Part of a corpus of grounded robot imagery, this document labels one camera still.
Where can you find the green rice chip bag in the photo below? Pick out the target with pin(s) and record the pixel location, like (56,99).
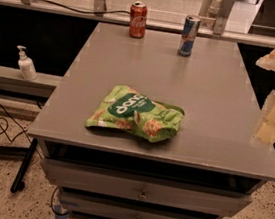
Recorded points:
(127,110)

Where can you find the blue silver redbull can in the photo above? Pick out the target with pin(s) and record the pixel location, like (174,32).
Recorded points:
(189,33)

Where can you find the red coca cola can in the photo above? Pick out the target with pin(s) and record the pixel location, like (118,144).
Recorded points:
(138,13)

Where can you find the grey drawer cabinet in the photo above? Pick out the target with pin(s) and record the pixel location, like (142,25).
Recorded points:
(215,146)

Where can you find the middle grey drawer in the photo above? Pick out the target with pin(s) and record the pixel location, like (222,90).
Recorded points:
(113,209)

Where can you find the grey drawer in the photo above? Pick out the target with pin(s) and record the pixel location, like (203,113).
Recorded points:
(113,209)
(144,188)

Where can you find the top grey drawer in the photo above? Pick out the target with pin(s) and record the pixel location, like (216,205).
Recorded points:
(144,188)

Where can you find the white pump soap bottle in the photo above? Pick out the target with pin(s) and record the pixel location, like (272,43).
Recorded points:
(26,64)

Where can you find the black metal floor bar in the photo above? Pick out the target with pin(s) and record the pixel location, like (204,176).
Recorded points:
(18,183)

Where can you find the right metal frame post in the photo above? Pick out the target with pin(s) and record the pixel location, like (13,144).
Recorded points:
(222,16)

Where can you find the grey side shelf rail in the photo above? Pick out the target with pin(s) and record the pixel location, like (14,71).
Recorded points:
(11,80)

